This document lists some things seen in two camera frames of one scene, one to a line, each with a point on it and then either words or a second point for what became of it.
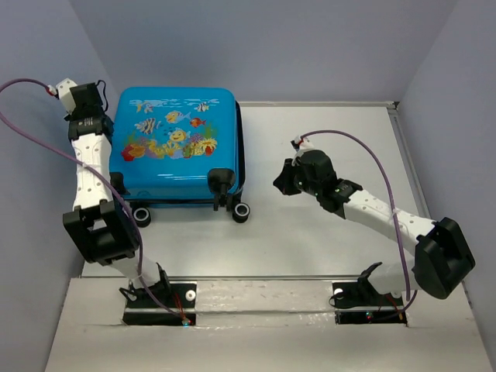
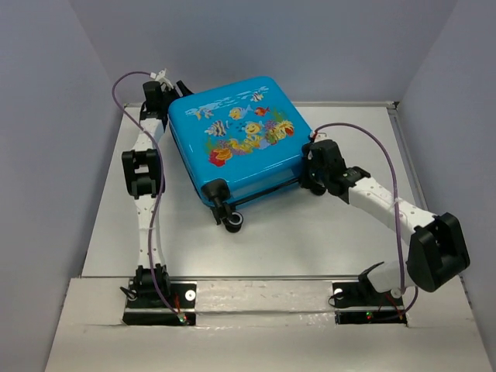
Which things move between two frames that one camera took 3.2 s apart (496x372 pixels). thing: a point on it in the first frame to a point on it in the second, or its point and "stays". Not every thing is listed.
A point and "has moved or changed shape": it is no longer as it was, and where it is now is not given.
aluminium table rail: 255,277 stays
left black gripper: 73,118 to 183,88
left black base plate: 173,295 stays
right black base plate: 362,294 stays
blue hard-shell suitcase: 177,146 has moved or changed shape
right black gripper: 284,180 to 306,180
